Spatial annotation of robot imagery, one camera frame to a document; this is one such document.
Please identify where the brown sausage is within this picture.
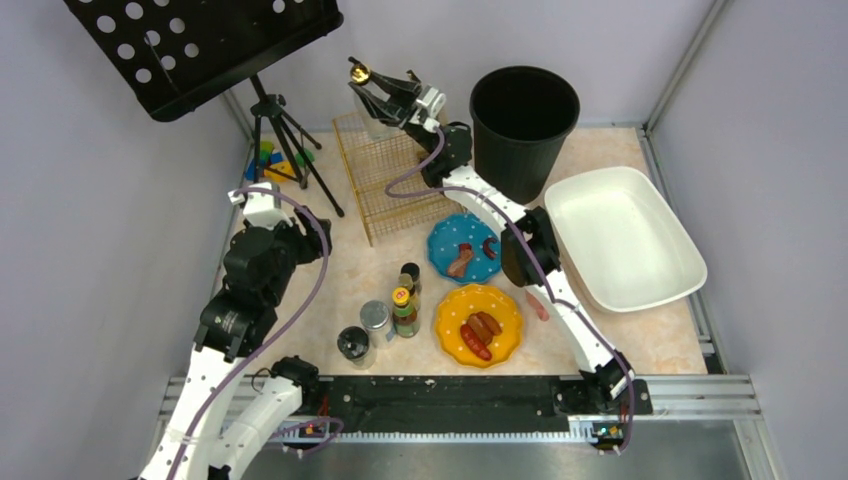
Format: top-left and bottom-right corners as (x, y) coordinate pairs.
(476, 311), (502, 336)
(467, 314), (494, 346)

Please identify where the aluminium frame rail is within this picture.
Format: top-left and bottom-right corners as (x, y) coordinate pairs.
(155, 374), (763, 445)

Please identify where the yellow dotted plate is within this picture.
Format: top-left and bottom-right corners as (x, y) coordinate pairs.
(434, 284), (524, 369)

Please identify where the yellow cap sauce bottle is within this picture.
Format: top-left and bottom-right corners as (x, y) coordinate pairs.
(392, 287), (420, 338)

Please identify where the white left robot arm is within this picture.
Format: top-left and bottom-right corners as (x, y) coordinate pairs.
(140, 205), (332, 479)

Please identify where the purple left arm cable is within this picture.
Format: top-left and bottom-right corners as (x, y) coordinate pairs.
(165, 186), (346, 480)

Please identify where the pink mug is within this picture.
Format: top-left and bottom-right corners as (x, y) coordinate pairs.
(525, 291), (550, 321)

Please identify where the brown sausage rear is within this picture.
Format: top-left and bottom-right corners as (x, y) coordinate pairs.
(476, 311), (502, 336)

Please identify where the black tripod stand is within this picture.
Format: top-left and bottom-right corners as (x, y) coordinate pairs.
(249, 74), (345, 218)

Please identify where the yellow toy block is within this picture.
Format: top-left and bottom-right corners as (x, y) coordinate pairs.
(264, 161), (297, 183)

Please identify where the silver lid shaker jar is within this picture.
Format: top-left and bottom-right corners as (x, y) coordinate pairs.
(359, 300), (395, 349)

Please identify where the blue dotted plate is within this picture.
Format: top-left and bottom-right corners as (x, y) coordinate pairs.
(426, 213), (502, 285)

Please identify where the black perforated music stand tray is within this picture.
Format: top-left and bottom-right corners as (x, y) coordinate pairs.
(65, 0), (344, 123)

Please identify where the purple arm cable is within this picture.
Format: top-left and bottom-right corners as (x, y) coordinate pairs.
(165, 186), (346, 480)
(384, 129), (637, 455)

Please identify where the red sausage front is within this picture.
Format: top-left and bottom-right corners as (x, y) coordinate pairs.
(460, 324), (492, 362)

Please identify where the brown sausage middle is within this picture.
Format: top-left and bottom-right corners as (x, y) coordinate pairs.
(467, 314), (494, 346)

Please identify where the black plastic trash bin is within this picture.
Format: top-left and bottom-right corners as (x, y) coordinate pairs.
(469, 66), (581, 204)

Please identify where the small yellow spice bottle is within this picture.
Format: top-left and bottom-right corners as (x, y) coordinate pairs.
(398, 273), (421, 311)

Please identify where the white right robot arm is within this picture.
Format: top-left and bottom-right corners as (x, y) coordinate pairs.
(349, 61), (638, 407)

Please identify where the blue toy block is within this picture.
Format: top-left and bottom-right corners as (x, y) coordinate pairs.
(244, 152), (285, 182)

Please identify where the curved dark sausage piece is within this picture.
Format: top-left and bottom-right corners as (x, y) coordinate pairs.
(482, 237), (498, 260)

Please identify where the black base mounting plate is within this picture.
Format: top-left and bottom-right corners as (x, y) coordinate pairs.
(298, 375), (654, 434)

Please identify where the black cap spice bottle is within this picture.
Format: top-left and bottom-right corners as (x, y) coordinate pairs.
(401, 262), (421, 293)

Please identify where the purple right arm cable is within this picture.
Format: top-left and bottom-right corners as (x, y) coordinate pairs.
(384, 129), (637, 455)

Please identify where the clear bottle gold pump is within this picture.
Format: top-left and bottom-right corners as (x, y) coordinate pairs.
(348, 56), (396, 141)

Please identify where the black lid grinder jar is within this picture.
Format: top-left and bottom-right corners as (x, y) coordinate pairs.
(337, 326), (376, 370)

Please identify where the lime green toy block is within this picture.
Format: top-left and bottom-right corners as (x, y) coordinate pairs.
(259, 141), (274, 165)

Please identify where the white plastic basin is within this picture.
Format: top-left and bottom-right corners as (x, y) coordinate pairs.
(544, 166), (708, 313)

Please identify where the yellow wire rack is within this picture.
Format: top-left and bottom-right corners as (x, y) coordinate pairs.
(331, 109), (472, 248)

